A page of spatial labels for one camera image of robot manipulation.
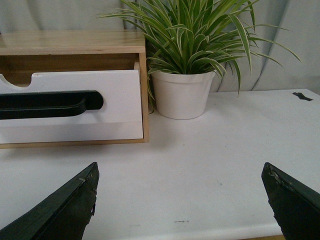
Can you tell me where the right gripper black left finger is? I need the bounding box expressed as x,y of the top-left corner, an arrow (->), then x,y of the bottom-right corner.
0,162 -> 99,240

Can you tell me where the green striped spider plant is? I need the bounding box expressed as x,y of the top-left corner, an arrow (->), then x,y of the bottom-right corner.
97,0 -> 303,101

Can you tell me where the wooden drawer cabinet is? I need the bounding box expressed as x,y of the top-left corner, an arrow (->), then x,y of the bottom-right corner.
0,30 -> 149,149

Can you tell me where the white drawer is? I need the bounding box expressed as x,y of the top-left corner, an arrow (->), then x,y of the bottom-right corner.
0,70 -> 142,128
0,122 -> 143,144

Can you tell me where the black drawer handle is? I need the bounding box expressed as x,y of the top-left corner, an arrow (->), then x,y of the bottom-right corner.
0,90 -> 104,120

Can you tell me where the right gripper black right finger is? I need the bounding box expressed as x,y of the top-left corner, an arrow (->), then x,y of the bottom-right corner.
261,162 -> 320,240

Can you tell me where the black tape piece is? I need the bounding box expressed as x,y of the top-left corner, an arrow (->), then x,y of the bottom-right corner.
292,92 -> 313,102

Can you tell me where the white plant pot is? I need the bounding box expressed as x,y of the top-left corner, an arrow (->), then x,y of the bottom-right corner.
151,71 -> 216,120

